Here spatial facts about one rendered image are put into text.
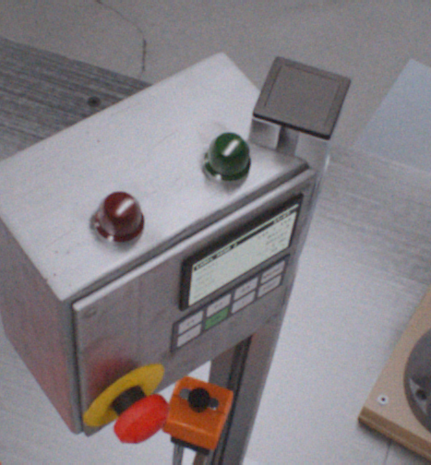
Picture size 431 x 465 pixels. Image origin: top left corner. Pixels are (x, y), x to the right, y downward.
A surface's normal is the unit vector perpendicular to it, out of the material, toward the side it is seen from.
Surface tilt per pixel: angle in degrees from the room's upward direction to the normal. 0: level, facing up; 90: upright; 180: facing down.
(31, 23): 0
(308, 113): 0
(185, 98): 0
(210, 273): 90
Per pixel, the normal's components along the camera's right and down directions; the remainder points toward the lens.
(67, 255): 0.07, -0.53
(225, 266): 0.58, 0.71
